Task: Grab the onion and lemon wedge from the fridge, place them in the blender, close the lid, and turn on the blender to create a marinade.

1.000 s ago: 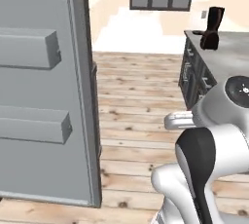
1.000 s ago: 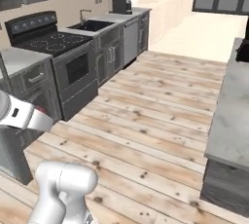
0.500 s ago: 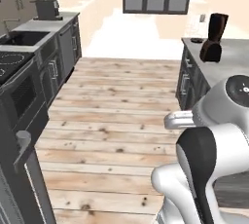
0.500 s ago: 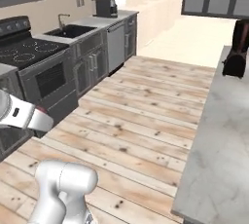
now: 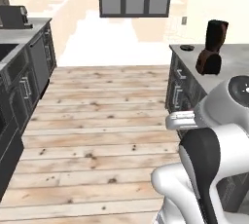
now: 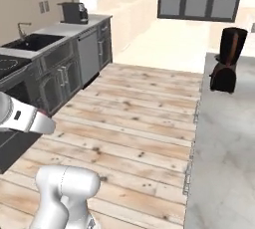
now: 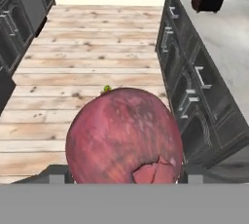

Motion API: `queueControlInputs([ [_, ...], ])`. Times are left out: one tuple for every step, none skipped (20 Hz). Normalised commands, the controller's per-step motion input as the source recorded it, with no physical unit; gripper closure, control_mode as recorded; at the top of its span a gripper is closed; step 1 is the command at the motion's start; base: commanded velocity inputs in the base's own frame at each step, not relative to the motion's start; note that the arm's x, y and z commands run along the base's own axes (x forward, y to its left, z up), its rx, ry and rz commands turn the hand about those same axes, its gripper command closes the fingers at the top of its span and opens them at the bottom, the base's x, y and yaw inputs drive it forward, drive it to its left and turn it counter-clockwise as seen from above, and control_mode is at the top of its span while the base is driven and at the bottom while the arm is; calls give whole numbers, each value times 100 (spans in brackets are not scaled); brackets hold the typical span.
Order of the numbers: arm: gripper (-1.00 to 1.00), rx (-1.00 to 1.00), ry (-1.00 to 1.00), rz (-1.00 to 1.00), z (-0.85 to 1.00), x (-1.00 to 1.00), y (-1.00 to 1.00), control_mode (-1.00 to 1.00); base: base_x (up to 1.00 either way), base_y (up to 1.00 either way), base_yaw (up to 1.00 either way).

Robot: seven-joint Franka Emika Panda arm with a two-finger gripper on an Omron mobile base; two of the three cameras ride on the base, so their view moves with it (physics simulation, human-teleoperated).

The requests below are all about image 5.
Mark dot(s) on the dark island cupboards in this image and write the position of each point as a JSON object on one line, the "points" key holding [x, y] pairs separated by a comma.
{"points": [[191, 93]]}

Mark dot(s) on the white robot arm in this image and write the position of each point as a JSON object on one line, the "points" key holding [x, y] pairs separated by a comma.
{"points": [[233, 156]]}

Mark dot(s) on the dark base cupboard run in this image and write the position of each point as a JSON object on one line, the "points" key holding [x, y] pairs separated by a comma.
{"points": [[22, 82]]}

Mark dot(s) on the dark grey coffee machine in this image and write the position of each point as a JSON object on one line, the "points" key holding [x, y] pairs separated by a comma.
{"points": [[13, 17]]}

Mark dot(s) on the grey wall socket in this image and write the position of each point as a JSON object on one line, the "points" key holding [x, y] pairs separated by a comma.
{"points": [[184, 20]]}

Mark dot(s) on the dark sink basin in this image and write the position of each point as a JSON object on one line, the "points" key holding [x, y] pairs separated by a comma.
{"points": [[6, 51]]}

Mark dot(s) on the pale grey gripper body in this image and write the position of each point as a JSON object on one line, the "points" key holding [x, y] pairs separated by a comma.
{"points": [[181, 120]]}

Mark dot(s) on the dark grey dishwasher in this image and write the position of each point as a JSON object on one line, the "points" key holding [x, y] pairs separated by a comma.
{"points": [[38, 62]]}

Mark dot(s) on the black round blender lid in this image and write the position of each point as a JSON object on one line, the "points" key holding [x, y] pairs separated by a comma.
{"points": [[187, 47]]}

